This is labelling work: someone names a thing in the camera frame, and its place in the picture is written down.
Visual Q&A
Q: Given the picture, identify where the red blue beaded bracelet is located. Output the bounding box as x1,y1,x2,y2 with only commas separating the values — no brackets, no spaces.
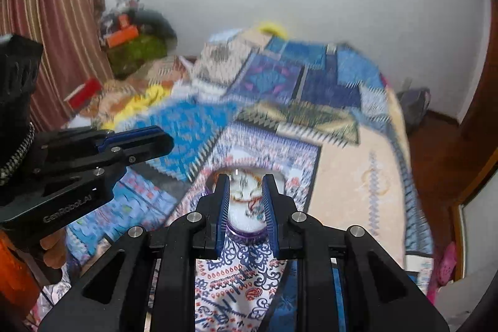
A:
245,199,268,223

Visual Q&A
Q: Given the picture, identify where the person's hand holding gripper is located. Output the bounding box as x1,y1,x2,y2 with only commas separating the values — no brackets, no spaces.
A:
40,228,67,269

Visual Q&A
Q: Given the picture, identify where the purple heart-shaped tin box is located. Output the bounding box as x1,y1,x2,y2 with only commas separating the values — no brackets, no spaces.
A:
204,167,285,245

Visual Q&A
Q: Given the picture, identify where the yellow cloth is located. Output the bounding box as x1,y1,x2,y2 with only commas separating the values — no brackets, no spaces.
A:
101,84,172,131

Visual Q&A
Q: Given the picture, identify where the red box on bed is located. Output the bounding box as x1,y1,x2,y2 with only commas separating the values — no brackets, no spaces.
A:
64,77,102,111

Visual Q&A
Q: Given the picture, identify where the green plush pile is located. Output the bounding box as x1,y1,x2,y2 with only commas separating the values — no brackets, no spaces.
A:
106,35,167,79

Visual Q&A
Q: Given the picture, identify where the patchwork patterned bedspread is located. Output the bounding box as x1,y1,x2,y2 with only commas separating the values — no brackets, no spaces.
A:
68,30,434,331

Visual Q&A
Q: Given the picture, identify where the orange box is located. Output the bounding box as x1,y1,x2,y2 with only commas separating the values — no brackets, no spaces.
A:
106,25,139,48

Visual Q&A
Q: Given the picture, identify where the striped red curtain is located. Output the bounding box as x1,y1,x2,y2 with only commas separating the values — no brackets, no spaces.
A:
1,0,112,131

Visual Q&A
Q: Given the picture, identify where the dark bag on floor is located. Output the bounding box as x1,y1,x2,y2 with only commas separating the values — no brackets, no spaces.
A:
397,88,431,135

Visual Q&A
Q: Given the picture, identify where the pink croc shoe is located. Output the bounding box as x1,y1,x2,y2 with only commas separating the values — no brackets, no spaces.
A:
427,242,458,303

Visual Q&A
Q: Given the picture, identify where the brown wooden door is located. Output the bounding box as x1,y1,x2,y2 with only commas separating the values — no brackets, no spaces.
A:
457,0,497,197

